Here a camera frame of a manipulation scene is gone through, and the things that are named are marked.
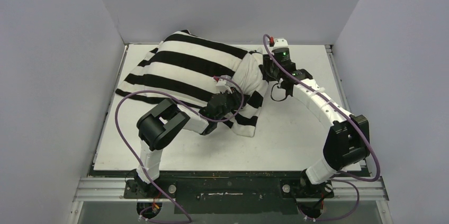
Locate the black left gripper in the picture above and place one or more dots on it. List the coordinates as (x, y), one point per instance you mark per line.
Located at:
(236, 97)

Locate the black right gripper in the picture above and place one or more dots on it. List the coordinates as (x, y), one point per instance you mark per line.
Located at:
(268, 66)

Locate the black white striped pillowcase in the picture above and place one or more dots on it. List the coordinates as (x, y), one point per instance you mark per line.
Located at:
(183, 65)

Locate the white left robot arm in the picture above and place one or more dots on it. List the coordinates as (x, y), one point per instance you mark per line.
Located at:
(159, 127)

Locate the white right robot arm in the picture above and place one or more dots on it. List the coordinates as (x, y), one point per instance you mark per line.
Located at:
(347, 134)

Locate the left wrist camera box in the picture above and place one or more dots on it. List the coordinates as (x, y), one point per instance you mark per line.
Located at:
(222, 83)

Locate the black metal base rail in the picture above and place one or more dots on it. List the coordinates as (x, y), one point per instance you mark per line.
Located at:
(226, 197)

